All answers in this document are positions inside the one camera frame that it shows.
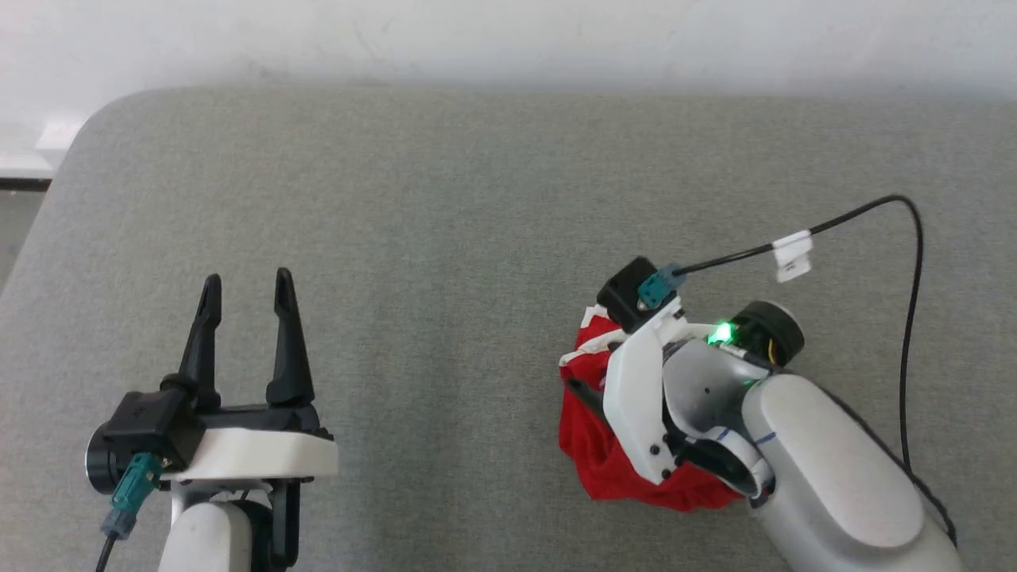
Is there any black right cable, teal plug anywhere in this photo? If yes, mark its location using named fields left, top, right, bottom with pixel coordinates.
left=637, top=194, right=959, bottom=551

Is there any black cable, teal plug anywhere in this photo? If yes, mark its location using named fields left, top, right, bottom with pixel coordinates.
left=637, top=194, right=959, bottom=551
left=95, top=452, right=164, bottom=572

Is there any white wall socket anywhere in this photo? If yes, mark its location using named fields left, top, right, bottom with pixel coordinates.
left=35, top=118, right=85, bottom=153

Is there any white cable label tag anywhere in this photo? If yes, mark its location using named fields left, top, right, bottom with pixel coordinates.
left=771, top=230, right=815, bottom=284

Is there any red garment with white trim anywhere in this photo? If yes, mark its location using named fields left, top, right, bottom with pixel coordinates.
left=558, top=304, right=744, bottom=512

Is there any black left cable, teal plug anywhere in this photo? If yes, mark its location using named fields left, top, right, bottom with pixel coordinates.
left=95, top=452, right=164, bottom=572

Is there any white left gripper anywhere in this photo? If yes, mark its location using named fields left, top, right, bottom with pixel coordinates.
left=162, top=267, right=339, bottom=487

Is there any grey-green fabric sofa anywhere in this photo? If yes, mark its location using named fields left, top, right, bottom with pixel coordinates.
left=0, top=86, right=1017, bottom=572

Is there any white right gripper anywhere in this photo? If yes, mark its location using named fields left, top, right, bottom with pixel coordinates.
left=565, top=296, right=720, bottom=487

